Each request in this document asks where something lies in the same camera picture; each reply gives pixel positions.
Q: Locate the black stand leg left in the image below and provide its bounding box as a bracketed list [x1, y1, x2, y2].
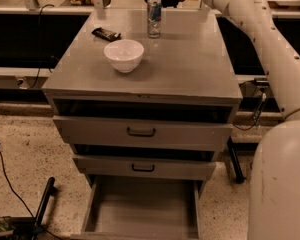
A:
[34, 177, 57, 228]

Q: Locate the grey drawer cabinet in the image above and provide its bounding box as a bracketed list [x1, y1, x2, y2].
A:
[42, 8, 243, 192]

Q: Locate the grey middle drawer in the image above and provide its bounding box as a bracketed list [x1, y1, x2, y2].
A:
[73, 155, 216, 181]

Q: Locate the silver blue redbull can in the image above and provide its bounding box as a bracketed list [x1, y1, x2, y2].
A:
[147, 0, 161, 38]

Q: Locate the grey open bottom drawer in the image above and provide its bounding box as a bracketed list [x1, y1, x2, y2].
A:
[71, 176, 201, 240]

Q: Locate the white ceramic bowl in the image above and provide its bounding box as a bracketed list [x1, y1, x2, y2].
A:
[104, 39, 144, 73]

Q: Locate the black hanging cable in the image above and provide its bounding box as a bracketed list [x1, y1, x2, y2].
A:
[28, 3, 56, 89]

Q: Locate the black table leg right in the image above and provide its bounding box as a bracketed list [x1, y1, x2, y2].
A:
[227, 138, 245, 184]

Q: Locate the black floor cable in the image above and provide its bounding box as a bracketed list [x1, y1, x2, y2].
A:
[0, 147, 63, 240]

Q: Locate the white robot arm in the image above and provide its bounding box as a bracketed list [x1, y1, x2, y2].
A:
[201, 0, 300, 240]

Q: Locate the grey top drawer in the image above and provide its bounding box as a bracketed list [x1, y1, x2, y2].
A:
[53, 116, 232, 151]

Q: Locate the dark snack bar wrapper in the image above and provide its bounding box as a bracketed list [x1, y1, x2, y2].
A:
[92, 27, 121, 42]

